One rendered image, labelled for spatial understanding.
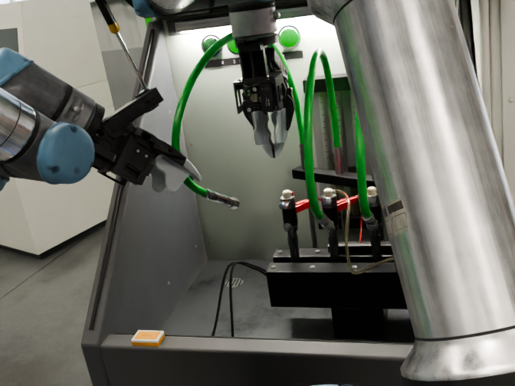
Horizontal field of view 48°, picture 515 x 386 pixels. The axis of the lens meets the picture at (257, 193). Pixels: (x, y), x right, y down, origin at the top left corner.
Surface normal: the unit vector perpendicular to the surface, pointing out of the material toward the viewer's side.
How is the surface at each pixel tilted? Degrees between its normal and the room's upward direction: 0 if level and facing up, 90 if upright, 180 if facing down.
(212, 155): 90
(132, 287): 90
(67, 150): 90
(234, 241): 90
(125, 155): 77
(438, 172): 62
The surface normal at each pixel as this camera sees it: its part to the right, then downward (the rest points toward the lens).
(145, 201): 0.96, -0.04
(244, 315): -0.14, -0.92
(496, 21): -0.27, 0.14
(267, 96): -0.25, 0.37
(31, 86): 0.60, -0.06
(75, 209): 0.81, 0.10
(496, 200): 0.43, -0.24
